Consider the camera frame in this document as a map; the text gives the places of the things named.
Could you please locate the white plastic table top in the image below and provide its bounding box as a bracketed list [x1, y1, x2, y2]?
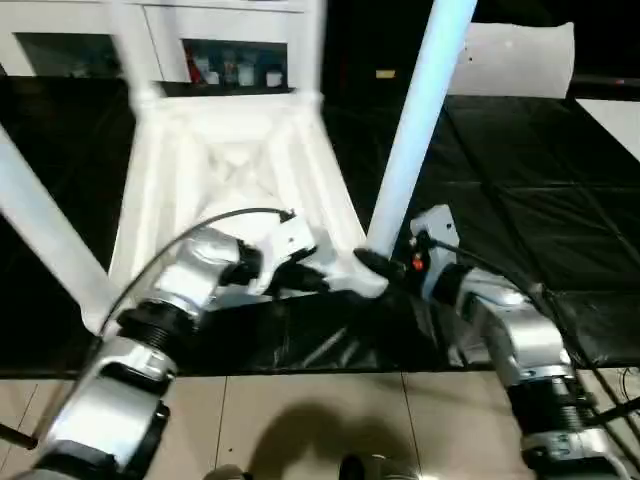
[79, 89, 391, 336]

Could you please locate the black work mat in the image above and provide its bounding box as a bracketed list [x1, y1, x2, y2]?
[0, 74, 640, 376]

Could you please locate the dark brown rounded object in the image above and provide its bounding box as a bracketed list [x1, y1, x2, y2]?
[204, 463, 251, 480]
[339, 452, 401, 480]

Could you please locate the black cabinet with gold label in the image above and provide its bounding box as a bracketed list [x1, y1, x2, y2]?
[324, 0, 431, 101]

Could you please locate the white flat board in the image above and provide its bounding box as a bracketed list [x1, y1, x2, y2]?
[574, 98, 640, 164]

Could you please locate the black metal rod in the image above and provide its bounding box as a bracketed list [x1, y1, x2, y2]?
[597, 399, 640, 426]
[0, 424, 39, 450]

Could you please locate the white cabinet with glass doors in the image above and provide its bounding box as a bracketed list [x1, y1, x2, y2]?
[0, 0, 321, 86]

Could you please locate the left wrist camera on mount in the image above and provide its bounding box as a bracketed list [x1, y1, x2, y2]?
[252, 215, 321, 297]

